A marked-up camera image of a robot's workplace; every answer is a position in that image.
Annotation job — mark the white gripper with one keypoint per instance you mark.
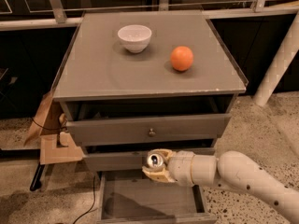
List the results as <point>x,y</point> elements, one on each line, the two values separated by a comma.
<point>179,165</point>

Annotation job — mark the redbull can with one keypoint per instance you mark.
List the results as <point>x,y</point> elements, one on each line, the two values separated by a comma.
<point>156,160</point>

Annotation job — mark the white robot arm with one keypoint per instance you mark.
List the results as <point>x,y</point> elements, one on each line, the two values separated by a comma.
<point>232,171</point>

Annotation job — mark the top grey drawer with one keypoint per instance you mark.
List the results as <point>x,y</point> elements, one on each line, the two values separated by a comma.
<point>150,120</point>

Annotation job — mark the grey drawer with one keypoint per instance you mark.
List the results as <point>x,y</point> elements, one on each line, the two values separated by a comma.
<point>128,197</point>
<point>133,156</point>
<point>150,120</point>

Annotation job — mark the bottom grey drawer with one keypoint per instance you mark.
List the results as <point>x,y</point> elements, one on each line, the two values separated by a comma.
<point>128,197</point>

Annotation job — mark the middle grey drawer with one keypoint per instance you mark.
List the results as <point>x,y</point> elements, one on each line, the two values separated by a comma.
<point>133,156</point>

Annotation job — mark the grey drawer cabinet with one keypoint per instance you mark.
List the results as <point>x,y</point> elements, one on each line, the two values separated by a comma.
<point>100,68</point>

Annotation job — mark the orange fruit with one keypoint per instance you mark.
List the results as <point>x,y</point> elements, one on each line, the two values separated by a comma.
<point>181,58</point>

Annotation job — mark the black bar on floor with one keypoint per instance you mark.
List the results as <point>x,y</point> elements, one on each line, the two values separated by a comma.
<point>36,183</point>

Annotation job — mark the white ceramic bowl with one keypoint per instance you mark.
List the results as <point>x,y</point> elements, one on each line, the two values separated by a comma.
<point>135,38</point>

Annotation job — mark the white diagonal pole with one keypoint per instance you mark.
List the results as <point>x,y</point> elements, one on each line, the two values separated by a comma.
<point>279,65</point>

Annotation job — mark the metal railing frame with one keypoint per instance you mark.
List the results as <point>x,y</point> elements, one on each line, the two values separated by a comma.
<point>29,14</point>

